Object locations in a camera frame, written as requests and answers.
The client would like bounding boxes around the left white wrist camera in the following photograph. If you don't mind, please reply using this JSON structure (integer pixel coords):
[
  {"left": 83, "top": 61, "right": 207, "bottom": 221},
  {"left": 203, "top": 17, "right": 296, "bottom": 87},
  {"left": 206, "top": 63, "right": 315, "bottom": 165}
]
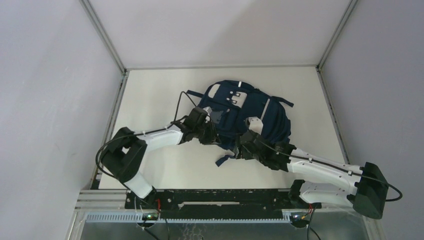
[{"left": 203, "top": 106, "right": 212, "bottom": 123}]

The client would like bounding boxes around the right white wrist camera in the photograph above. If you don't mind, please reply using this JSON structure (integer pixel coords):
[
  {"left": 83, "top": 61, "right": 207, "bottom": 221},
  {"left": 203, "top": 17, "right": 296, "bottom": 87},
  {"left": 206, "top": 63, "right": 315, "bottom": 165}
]
[{"left": 245, "top": 116, "right": 264, "bottom": 135}]

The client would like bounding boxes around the white slotted cable duct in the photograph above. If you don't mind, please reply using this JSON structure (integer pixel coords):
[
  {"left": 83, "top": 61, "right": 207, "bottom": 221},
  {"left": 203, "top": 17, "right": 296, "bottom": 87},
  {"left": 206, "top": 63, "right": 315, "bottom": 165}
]
[{"left": 85, "top": 212, "right": 291, "bottom": 224}]

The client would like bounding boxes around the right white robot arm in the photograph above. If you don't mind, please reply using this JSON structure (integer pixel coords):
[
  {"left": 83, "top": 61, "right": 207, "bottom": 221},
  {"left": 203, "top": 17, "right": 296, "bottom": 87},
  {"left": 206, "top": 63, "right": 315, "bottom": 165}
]
[{"left": 238, "top": 130, "right": 389, "bottom": 220}]

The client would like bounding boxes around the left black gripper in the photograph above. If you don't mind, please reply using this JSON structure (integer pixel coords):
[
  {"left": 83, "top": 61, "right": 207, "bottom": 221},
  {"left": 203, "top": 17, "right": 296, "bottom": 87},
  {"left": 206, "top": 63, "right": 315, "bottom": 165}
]
[{"left": 193, "top": 119, "right": 221, "bottom": 145}]

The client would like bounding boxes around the navy blue backpack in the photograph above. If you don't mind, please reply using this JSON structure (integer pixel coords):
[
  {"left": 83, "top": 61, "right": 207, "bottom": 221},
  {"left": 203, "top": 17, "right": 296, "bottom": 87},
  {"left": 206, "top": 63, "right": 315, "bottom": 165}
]
[{"left": 187, "top": 80, "right": 294, "bottom": 167}]

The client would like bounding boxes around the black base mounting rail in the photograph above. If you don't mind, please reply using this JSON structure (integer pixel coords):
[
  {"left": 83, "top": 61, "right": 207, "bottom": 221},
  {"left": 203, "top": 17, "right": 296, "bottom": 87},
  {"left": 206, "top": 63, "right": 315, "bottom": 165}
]
[{"left": 124, "top": 188, "right": 322, "bottom": 220}]

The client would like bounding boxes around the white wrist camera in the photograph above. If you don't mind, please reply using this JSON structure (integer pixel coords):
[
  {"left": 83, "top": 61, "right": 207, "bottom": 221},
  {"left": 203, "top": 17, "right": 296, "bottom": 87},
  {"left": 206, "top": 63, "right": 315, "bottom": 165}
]
[
  {"left": 203, "top": 106, "right": 212, "bottom": 123},
  {"left": 245, "top": 116, "right": 264, "bottom": 135}
]

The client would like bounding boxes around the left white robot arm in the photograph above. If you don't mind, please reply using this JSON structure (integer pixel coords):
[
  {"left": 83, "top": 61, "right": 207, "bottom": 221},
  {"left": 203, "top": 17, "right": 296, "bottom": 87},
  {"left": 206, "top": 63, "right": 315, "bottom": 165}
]
[{"left": 95, "top": 106, "right": 218, "bottom": 209}]

